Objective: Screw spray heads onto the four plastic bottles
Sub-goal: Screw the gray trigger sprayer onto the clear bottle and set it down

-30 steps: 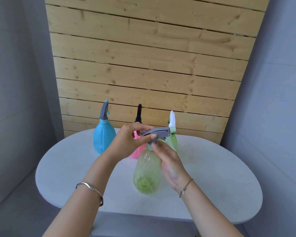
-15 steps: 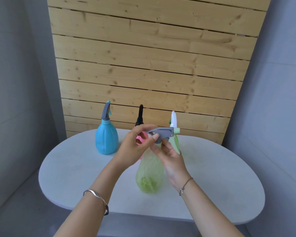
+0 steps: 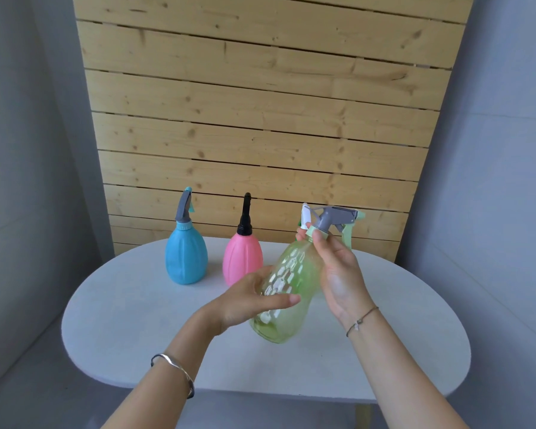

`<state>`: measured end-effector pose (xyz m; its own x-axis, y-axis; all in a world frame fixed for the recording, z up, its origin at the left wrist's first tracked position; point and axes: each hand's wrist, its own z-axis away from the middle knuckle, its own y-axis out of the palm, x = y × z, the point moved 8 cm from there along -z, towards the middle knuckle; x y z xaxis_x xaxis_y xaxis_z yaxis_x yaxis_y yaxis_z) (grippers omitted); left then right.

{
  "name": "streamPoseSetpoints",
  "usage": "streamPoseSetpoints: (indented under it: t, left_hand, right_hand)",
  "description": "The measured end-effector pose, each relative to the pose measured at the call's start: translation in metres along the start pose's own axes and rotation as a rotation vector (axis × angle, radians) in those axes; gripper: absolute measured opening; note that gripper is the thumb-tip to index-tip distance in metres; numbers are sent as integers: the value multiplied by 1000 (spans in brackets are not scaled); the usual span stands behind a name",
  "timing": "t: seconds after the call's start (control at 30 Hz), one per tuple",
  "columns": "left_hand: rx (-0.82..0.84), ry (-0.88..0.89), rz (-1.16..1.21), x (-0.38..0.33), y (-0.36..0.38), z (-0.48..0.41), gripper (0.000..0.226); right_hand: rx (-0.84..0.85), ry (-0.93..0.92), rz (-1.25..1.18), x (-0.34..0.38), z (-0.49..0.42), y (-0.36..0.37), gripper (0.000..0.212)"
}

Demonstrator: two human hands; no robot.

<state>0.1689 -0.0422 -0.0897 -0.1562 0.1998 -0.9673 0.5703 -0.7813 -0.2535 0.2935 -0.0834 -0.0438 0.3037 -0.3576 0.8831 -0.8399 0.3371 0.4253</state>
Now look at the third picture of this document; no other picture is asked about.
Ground person's left hand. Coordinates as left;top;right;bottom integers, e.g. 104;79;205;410
201;265;302;335

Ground person's right hand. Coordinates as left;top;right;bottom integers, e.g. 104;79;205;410
295;225;378;329

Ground pink plastic bottle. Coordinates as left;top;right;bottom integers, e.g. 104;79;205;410
222;232;264;287

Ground pale yellow-green clear bottle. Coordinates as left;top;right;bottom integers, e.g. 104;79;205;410
250;236;326;344

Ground grey pale-green sprayer head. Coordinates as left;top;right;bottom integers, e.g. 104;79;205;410
304;206;367;251

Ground blue plastic bottle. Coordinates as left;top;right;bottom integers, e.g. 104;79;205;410
165;220;208;285

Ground black sprayer head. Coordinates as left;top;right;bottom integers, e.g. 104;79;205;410
236;192;254;237

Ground blue grey sprayer head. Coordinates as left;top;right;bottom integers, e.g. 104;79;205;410
174;186;195;224

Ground person's right forearm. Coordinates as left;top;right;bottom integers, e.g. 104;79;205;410
348;307;470;429

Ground person's left forearm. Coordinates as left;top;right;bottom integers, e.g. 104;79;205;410
102;307;222;429

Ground wooden table leg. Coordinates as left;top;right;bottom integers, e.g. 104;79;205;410
355;404;376;429

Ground wooden slat panel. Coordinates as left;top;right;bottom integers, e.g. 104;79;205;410
71;0;475;263

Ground thin cord bracelet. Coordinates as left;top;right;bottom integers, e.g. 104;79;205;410
345;306;380;338

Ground silver bangle bracelet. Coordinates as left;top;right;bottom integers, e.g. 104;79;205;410
150;353;195;400

